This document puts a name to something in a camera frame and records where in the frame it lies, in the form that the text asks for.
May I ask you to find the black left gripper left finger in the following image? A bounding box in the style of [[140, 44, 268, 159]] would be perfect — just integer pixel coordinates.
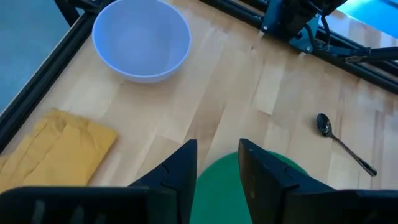
[[0, 139, 198, 224]]

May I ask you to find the black aluminium table frame rail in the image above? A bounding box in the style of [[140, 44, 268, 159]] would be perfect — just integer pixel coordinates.
[[0, 0, 108, 153], [198, 0, 398, 96]]

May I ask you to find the dark metal spoon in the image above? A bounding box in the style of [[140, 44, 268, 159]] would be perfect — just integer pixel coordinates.
[[316, 113, 378, 177]]

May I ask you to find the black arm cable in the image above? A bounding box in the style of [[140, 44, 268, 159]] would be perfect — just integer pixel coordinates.
[[304, 14, 332, 50]]

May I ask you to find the yellow folded cloth napkin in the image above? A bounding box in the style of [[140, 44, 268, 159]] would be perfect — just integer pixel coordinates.
[[0, 108, 118, 194]]

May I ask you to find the pale blue plastic bowl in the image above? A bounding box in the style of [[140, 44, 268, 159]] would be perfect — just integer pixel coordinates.
[[91, 0, 192, 84]]

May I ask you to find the green round plate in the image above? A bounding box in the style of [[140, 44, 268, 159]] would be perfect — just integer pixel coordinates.
[[189, 151, 309, 224]]

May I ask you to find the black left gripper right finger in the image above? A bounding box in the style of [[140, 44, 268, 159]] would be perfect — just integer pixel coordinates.
[[238, 138, 398, 224]]

